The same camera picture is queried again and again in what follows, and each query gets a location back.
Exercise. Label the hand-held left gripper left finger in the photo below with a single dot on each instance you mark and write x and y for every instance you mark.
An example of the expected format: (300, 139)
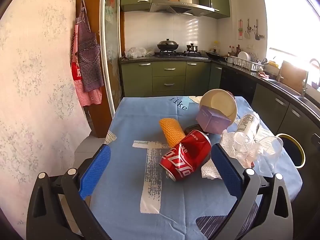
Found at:
(96, 170)

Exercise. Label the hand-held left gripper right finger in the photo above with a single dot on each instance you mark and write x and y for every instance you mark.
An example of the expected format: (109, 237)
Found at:
(226, 172)

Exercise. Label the white paper towel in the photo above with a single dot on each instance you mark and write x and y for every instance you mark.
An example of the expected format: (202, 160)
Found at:
(208, 171)

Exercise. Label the red soda can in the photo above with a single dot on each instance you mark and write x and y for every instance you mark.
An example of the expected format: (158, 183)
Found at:
(185, 155)

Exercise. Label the clear plastic cup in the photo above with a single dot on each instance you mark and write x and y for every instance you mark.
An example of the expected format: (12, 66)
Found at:
(271, 150)

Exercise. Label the purple box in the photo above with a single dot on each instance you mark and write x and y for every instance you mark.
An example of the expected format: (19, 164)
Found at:
(212, 122)

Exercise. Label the clear plastic bottle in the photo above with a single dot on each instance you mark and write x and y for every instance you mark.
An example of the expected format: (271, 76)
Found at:
(247, 125)

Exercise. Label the brown wrapper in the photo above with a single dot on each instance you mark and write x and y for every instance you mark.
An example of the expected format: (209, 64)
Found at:
(191, 128)

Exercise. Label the yellow rim trash bin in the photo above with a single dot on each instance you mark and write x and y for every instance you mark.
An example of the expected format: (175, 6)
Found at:
(291, 150)

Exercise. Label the paper bowl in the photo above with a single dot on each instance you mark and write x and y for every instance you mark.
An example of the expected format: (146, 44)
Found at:
(221, 100)

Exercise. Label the blue tablecloth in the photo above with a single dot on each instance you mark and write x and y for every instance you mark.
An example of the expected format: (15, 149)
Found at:
(125, 130)

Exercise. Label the striped cloth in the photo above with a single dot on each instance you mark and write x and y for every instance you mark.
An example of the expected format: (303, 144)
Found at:
(217, 226)

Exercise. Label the red checked apron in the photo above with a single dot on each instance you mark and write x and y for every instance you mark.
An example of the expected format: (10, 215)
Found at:
(87, 97)

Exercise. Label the dark green counter cabinet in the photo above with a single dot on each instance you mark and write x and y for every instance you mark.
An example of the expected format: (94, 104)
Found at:
(237, 85)

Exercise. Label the green stove base cabinet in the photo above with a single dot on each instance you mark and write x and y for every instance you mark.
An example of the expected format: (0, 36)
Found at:
(137, 80)

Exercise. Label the green drawer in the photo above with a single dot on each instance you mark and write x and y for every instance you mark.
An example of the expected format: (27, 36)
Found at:
(169, 71)
(170, 86)

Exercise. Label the pink cloth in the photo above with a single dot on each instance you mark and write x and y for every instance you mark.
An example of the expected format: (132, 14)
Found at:
(263, 74)

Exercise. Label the steel sink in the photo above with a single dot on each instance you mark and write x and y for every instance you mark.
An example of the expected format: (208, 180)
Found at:
(282, 83)

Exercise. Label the red checkered apron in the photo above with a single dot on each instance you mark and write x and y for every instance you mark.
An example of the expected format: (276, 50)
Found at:
(90, 62)

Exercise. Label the white dish rack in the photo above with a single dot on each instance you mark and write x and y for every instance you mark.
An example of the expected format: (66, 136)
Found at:
(246, 65)

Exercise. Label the white mug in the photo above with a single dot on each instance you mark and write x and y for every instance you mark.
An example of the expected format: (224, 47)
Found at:
(228, 59)

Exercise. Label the wooden cutting board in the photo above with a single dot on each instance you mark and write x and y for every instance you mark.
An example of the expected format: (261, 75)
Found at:
(292, 77)

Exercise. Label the white plates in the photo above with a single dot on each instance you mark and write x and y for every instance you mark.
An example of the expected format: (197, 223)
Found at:
(242, 56)

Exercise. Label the tall steel faucet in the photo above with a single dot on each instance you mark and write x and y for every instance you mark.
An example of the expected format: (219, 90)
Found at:
(305, 85)

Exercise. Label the black frying pan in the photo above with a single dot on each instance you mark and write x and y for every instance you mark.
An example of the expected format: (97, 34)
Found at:
(213, 55)

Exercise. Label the dark sauce bottle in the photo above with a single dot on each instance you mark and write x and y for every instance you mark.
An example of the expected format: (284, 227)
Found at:
(237, 50)

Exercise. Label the clear plastic bag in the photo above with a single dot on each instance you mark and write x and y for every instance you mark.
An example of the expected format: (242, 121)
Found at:
(135, 52)

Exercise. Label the yellow lid jar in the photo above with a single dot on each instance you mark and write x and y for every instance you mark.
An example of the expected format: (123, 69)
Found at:
(215, 47)

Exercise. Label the gas stove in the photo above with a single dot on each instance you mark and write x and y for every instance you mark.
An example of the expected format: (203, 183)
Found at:
(175, 54)

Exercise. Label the black wok with lid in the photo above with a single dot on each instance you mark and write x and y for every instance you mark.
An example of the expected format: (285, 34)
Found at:
(167, 45)

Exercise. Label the white hanging spatula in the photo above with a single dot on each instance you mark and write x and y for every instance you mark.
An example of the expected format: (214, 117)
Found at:
(247, 33)

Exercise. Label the grey hanging spatula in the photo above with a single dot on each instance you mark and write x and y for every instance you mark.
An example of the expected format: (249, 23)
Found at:
(256, 35)

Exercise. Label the wall chopstick holder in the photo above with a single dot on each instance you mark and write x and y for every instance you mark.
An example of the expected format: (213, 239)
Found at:
(240, 30)

